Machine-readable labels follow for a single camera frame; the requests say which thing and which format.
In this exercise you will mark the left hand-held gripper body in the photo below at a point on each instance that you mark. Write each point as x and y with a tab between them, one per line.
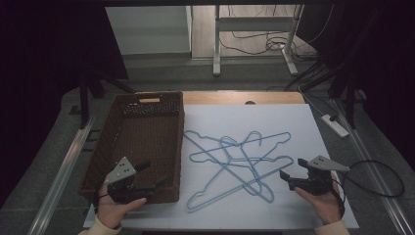
121	171

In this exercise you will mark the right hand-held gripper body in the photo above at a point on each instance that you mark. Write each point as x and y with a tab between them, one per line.
318	181

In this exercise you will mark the brown wicker basket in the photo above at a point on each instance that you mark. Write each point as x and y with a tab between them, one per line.
147	140

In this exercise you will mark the person's right hand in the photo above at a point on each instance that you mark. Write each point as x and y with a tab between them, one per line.
324	207

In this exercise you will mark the person's left hand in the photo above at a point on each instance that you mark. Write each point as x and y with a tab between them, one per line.
112	212

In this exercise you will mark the white power strip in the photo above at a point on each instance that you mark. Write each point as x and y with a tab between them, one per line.
336	128

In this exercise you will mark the black plug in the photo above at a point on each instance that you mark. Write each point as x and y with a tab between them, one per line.
334	117

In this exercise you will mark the black metal stand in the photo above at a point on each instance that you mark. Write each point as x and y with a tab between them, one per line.
84	104
350	104

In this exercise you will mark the dark curtain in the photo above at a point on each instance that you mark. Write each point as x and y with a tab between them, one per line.
39	65
388	65

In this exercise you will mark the white panel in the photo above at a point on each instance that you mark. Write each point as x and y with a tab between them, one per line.
147	29

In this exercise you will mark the aluminium rail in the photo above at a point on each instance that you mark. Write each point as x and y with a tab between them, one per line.
62	173
375	169

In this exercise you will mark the white metal desk frame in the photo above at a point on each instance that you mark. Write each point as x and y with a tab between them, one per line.
254	23

